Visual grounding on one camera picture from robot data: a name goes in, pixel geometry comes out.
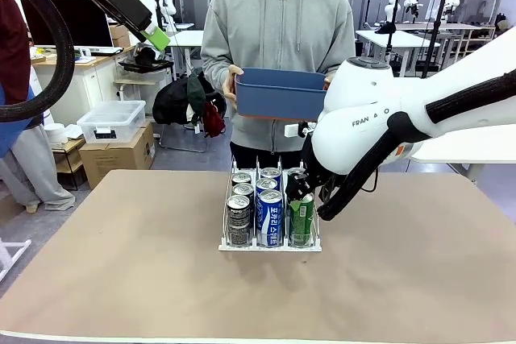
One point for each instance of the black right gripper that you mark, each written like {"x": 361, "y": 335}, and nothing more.
{"x": 314, "y": 167}

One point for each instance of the green soda can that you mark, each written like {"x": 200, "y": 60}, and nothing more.
{"x": 296, "y": 171}
{"x": 302, "y": 225}

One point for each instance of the blue plastic bin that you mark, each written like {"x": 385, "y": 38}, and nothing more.
{"x": 278, "y": 96}

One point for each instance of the person's left forearm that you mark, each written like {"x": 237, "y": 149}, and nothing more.
{"x": 342, "y": 60}

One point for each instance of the person's right forearm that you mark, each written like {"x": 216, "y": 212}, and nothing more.
{"x": 213, "y": 66}

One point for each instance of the person's left hand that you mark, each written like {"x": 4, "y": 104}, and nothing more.
{"x": 328, "y": 81}

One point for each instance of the person's right hand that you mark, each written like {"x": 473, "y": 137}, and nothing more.
{"x": 229, "y": 86}

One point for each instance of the stacked cardboard boxes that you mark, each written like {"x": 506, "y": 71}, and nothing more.
{"x": 119, "y": 36}

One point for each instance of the black computer monitor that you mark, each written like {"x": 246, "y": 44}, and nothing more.
{"x": 84, "y": 23}

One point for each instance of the black bag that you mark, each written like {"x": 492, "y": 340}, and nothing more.
{"x": 149, "y": 58}

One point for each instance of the white background table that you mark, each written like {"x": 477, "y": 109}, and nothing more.
{"x": 399, "y": 40}
{"x": 185, "y": 38}

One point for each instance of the white desk cabinet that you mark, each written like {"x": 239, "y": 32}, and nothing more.
{"x": 92, "y": 82}

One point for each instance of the clear plastic storage box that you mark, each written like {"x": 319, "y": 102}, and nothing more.
{"x": 109, "y": 118}

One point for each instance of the red cloth bag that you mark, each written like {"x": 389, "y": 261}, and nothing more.
{"x": 212, "y": 118}

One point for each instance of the person in maroon top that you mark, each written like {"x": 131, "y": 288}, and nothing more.
{"x": 12, "y": 58}

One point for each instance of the white paper roll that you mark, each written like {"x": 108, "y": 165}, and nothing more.
{"x": 55, "y": 134}

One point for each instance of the brown cardboard box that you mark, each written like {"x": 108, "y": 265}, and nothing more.
{"x": 117, "y": 162}

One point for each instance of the large white table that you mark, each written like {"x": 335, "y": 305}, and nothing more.
{"x": 455, "y": 150}

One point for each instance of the person in grey hoodie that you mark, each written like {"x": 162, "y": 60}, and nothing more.
{"x": 278, "y": 30}

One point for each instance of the black tripod pole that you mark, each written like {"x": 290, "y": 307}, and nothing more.
{"x": 435, "y": 34}

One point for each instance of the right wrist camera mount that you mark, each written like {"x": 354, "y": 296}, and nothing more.
{"x": 294, "y": 130}

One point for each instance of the black camera stand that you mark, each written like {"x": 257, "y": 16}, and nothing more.
{"x": 390, "y": 38}

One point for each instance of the white stand frame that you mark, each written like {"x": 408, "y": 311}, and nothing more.
{"x": 16, "y": 245}

